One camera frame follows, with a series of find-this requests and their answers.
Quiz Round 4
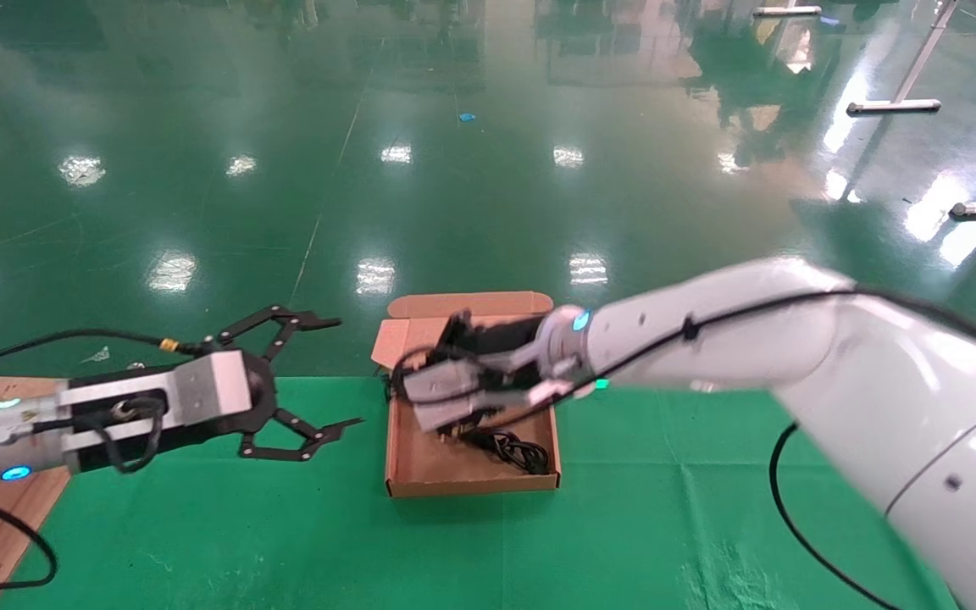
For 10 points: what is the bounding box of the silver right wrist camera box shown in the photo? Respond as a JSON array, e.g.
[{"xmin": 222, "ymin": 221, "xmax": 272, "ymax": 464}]
[{"xmin": 408, "ymin": 352, "xmax": 578, "ymax": 433}]

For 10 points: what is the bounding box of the black power cable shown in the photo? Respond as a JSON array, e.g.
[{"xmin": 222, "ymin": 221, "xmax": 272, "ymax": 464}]
[{"xmin": 452, "ymin": 426, "xmax": 553, "ymax": 476}]

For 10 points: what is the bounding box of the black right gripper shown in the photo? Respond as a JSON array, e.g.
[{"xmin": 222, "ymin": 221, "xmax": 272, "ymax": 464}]
[{"xmin": 446, "ymin": 312, "xmax": 550, "ymax": 369}]

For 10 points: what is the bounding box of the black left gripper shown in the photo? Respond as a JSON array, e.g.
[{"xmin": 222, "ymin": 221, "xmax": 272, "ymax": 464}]
[{"xmin": 73, "ymin": 305, "xmax": 364, "ymax": 473}]

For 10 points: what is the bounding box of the open brown cardboard box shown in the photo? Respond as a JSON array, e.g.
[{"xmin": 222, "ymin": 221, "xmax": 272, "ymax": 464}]
[{"xmin": 369, "ymin": 291, "xmax": 561, "ymax": 498}]

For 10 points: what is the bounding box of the white table leg with foot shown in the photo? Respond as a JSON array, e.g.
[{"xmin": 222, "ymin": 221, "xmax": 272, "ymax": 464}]
[{"xmin": 846, "ymin": 0, "xmax": 959, "ymax": 116}]

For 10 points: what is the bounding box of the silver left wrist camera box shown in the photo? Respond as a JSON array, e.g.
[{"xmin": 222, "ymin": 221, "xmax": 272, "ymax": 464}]
[{"xmin": 60, "ymin": 350, "xmax": 253, "ymax": 450}]

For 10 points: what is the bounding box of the green table cloth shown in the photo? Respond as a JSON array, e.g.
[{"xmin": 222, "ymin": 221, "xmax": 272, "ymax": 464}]
[{"xmin": 0, "ymin": 375, "xmax": 955, "ymax": 610}]

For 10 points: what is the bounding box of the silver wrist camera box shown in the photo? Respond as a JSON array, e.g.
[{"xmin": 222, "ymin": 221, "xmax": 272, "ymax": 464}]
[
  {"xmin": 60, "ymin": 350, "xmax": 253, "ymax": 450},
  {"xmin": 408, "ymin": 352, "xmax": 578, "ymax": 433}
]

